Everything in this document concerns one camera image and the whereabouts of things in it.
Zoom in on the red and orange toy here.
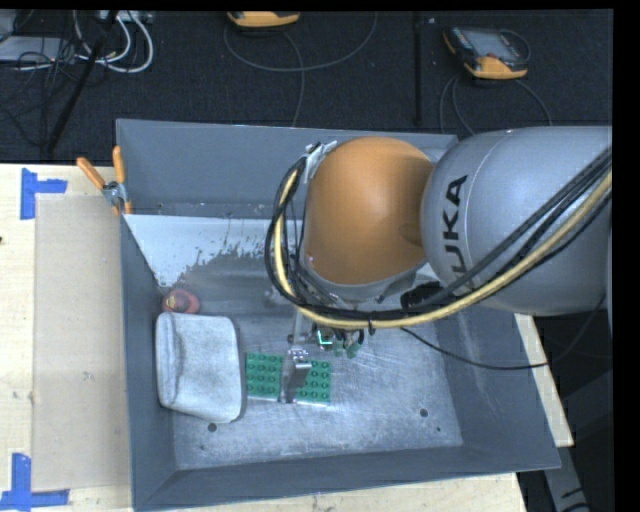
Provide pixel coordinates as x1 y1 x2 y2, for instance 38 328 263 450
161 288 202 315

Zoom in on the white cloth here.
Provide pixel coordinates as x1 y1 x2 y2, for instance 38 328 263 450
154 310 248 426

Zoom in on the dark green flat block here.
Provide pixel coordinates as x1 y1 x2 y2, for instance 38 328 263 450
244 351 333 407

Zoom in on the pale cardboard board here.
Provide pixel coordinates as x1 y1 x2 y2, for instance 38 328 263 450
30 193 133 494

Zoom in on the grey metal bin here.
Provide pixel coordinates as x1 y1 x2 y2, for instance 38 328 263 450
114 118 563 512

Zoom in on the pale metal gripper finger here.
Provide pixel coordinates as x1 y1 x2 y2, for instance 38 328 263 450
290 348 314 404
277 349 296 405

